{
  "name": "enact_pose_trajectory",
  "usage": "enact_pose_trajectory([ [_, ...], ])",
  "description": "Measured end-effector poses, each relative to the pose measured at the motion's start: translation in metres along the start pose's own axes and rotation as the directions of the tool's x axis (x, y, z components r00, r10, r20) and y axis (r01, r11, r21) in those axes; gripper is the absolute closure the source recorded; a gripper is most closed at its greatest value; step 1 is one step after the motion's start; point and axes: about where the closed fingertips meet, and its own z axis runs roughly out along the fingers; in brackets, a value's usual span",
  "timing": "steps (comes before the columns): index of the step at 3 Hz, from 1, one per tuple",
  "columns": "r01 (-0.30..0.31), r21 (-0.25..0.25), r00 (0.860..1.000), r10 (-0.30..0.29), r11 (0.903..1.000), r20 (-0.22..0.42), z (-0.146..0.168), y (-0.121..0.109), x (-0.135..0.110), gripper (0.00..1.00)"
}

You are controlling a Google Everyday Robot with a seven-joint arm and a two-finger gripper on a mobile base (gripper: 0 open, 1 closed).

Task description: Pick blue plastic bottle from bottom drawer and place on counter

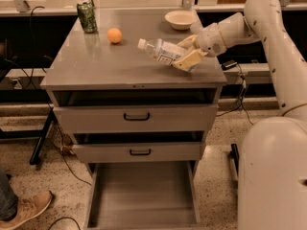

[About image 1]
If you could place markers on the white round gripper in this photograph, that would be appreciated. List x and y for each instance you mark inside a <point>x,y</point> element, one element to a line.
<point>209,39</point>

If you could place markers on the clear plastic water bottle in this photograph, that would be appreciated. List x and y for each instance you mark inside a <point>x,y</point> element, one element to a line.
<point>162,51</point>

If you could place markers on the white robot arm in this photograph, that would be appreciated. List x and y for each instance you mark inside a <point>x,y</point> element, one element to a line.
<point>272,190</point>

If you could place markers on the top grey drawer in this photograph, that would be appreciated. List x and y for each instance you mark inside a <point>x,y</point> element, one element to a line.
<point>109,119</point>

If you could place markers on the grey drawer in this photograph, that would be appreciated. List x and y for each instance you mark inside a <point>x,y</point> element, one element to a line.
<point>141,196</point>
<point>114,153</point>
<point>109,119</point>

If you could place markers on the grey drawer cabinet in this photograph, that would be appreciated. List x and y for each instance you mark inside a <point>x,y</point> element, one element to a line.
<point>89,70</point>

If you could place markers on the middle grey drawer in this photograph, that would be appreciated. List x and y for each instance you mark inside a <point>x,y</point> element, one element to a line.
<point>114,153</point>

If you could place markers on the bottom grey drawer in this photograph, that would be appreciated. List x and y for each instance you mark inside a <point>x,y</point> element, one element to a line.
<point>141,196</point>

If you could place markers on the white bowl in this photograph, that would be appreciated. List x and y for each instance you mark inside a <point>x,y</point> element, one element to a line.
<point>180,20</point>

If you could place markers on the black power adapter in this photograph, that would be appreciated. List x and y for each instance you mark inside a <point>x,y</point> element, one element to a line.
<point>229,64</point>

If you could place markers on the orange fruit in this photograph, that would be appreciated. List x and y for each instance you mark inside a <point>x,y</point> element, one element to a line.
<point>114,35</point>

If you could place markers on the black metal floor bar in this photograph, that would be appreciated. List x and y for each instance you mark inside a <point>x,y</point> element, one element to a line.
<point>235,155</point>

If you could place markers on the green soda can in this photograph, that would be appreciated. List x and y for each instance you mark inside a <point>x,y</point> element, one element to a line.
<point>86,16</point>

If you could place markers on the black table leg left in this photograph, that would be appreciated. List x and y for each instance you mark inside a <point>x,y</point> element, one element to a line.
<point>35,159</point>

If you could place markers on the tan shoe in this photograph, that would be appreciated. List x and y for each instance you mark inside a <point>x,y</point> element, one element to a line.
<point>28,208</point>

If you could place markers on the blue jeans leg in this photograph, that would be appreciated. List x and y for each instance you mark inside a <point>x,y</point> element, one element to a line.
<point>8,199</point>

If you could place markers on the black top drawer handle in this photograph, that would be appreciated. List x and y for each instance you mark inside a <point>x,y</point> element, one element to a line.
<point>136,117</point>

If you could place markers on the black drawer handle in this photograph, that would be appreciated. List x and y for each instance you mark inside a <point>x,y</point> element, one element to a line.
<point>136,117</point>
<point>143,152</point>

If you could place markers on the black middle drawer handle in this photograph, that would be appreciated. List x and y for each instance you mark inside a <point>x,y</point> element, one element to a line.
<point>143,152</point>

